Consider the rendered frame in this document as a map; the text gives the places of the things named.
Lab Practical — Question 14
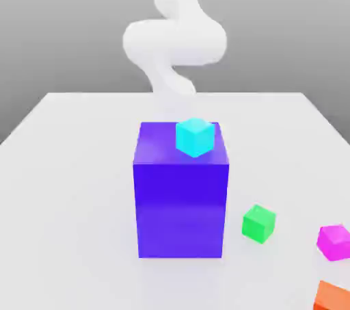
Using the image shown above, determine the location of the small cyan cube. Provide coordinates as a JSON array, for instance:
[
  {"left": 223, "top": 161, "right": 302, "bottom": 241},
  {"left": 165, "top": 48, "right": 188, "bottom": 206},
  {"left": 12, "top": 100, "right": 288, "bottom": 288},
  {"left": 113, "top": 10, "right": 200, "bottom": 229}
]
[{"left": 175, "top": 117, "right": 216, "bottom": 159}]

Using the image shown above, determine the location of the small green cube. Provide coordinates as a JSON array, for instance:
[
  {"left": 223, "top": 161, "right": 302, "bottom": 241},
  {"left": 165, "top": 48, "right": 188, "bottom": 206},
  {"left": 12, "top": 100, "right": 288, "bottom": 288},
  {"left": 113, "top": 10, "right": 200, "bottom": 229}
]
[{"left": 241, "top": 204, "right": 277, "bottom": 245}]

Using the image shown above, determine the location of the small magenta cube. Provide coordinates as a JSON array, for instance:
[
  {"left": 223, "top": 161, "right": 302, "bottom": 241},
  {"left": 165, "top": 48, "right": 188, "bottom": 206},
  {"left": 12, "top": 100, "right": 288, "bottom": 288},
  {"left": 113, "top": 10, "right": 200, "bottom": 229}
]
[{"left": 316, "top": 224, "right": 350, "bottom": 262}]

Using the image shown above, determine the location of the large purple box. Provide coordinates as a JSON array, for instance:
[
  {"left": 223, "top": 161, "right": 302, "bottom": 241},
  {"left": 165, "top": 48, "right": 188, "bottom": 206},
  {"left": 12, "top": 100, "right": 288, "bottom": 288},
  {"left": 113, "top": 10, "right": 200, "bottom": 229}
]
[{"left": 132, "top": 121, "right": 230, "bottom": 259}]

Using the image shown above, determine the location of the large orange box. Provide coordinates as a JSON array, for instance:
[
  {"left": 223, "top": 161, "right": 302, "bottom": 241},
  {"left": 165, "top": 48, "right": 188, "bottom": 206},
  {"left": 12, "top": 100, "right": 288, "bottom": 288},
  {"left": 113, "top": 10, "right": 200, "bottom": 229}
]
[{"left": 312, "top": 280, "right": 350, "bottom": 310}]

